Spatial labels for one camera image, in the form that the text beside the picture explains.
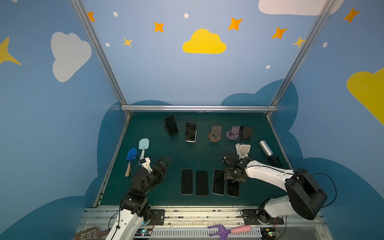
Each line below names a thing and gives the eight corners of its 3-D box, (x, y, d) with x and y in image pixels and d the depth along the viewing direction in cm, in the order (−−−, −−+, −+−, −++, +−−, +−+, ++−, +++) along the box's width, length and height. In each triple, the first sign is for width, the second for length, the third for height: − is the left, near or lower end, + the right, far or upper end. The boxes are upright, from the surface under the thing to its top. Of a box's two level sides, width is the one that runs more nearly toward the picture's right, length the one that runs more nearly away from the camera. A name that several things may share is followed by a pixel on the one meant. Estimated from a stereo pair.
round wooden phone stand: (208, 142, 106) (210, 132, 97) (208, 135, 110) (209, 125, 101) (220, 142, 106) (222, 132, 98) (219, 135, 110) (221, 125, 101)
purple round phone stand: (227, 139, 108) (229, 131, 101) (226, 134, 111) (228, 126, 104) (237, 139, 108) (240, 131, 101) (236, 134, 112) (239, 126, 104)
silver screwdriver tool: (272, 162, 96) (274, 160, 94) (257, 143, 106) (259, 141, 104) (276, 161, 97) (278, 159, 95) (262, 141, 106) (263, 139, 104)
